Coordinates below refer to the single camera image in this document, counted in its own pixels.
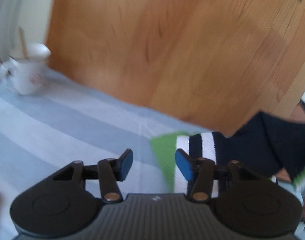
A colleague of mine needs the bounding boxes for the white mug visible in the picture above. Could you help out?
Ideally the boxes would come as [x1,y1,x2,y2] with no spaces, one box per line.
[0,42,52,96]

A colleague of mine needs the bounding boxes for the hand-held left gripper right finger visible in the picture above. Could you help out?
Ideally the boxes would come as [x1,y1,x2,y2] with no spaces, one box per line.
[175,149,265,203]

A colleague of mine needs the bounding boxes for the blue striped bedsheet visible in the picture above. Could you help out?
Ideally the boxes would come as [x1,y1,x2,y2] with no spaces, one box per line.
[0,67,305,240]

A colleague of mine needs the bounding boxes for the wooden stick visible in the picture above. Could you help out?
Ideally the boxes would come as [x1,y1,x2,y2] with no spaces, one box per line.
[18,26,29,60]

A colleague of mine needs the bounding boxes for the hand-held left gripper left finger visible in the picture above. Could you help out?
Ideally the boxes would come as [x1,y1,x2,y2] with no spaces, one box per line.
[52,149,133,203]

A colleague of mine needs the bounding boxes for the navy sweater with white stripes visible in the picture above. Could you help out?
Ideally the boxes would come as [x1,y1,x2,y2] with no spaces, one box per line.
[149,110,305,197]

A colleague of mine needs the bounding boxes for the wooden headboard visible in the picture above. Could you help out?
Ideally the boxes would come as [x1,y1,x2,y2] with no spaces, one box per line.
[46,0,305,137]

